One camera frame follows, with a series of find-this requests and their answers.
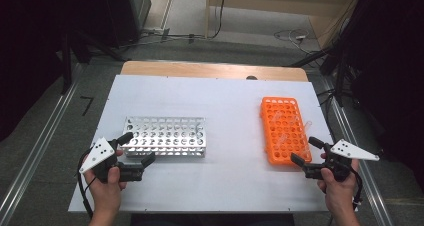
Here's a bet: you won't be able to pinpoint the dark cabinet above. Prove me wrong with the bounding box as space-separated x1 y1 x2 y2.
99 0 152 49

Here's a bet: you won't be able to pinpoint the black hanging cable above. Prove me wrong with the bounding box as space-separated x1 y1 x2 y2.
206 0 228 40

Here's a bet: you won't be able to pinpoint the black curtain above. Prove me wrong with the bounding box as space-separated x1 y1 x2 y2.
0 0 108 142
333 0 424 190

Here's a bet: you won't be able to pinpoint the grey power strip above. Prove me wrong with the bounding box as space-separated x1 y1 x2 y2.
142 27 171 38

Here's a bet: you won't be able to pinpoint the silver metal test tube rack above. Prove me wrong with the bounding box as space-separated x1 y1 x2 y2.
120 115 207 159

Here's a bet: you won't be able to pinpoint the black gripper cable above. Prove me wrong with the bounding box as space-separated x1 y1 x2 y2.
346 164 365 211
76 146 98 219

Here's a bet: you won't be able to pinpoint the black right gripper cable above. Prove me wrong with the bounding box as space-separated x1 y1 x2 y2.
346 164 365 211

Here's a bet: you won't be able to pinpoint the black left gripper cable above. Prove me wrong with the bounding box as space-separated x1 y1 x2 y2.
76 146 98 219

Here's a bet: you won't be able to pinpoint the light wooden shelf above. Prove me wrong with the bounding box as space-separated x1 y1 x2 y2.
204 0 366 49

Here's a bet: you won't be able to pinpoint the black stand legs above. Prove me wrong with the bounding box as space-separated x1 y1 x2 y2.
59 29 129 95
288 42 356 109

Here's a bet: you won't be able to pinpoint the metal floor rail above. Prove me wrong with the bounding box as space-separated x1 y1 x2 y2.
319 79 396 226
0 63 84 225

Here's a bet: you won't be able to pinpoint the orange plastic test tube rack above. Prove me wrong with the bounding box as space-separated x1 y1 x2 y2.
259 96 314 166

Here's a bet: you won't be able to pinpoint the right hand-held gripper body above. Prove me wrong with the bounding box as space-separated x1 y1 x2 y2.
303 138 381 183

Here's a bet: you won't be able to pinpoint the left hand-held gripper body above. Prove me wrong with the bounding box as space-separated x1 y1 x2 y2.
78 136 145 184

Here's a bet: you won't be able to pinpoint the white table board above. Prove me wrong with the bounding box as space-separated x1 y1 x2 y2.
68 74 359 214

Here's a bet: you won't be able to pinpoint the person's left hand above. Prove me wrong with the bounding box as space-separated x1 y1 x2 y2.
83 148 128 216

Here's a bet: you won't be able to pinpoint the white floor cable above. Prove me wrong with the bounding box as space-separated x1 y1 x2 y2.
273 28 321 55

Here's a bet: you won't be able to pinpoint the wooden table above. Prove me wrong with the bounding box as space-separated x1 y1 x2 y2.
120 60 309 83

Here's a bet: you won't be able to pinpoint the person's right hand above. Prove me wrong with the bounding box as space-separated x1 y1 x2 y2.
316 152 361 217

